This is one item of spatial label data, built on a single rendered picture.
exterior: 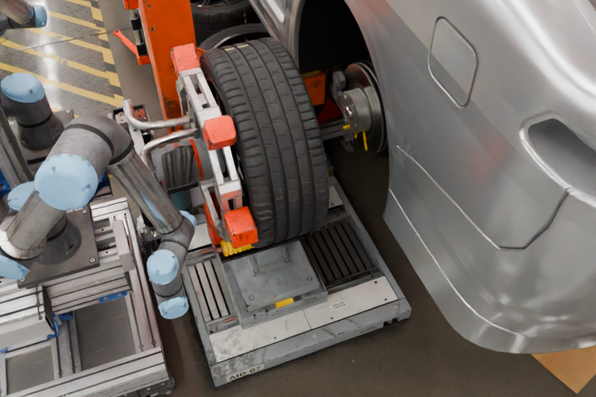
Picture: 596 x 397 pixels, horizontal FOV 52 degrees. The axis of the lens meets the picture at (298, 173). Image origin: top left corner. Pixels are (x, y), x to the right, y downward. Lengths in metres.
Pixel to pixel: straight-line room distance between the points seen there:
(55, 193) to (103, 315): 1.19
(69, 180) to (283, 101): 0.68
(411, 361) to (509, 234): 1.27
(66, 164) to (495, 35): 0.87
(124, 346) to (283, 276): 0.64
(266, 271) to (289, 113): 0.90
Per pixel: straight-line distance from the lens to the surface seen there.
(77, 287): 1.98
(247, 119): 1.69
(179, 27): 2.24
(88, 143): 1.35
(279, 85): 1.75
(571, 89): 1.12
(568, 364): 2.70
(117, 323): 2.44
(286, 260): 2.46
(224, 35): 3.15
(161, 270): 1.54
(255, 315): 2.41
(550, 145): 1.24
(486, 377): 2.58
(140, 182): 1.50
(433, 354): 2.58
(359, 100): 2.08
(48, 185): 1.33
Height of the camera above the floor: 2.25
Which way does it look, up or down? 47 degrees down
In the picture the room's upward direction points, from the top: straight up
